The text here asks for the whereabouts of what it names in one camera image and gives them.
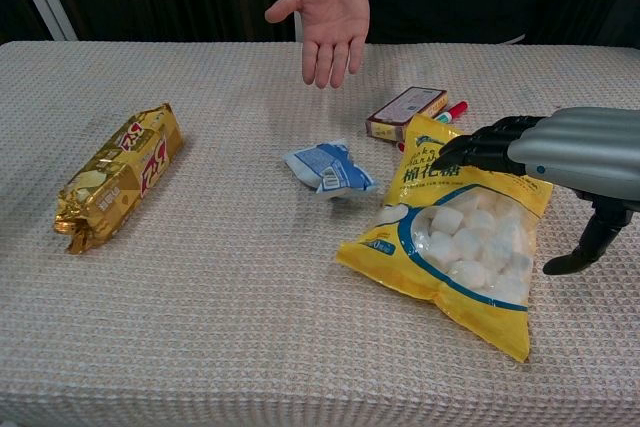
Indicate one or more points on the person's open bare hand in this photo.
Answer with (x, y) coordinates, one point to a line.
(336, 12)

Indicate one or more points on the right robot hand grey black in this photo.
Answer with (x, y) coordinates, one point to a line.
(565, 144)

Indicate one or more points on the red white marker pen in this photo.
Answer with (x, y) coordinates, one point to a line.
(452, 113)

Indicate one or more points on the brown red cardboard box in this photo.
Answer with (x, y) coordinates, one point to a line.
(405, 113)

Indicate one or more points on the yellow marshmallow bag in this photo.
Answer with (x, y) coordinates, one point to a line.
(462, 242)

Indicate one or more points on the small blue white sachet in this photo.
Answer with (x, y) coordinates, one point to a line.
(327, 168)

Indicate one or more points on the beige woven tablecloth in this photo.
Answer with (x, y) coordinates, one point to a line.
(250, 257)

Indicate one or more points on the golden biscuit package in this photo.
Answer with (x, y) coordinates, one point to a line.
(120, 177)

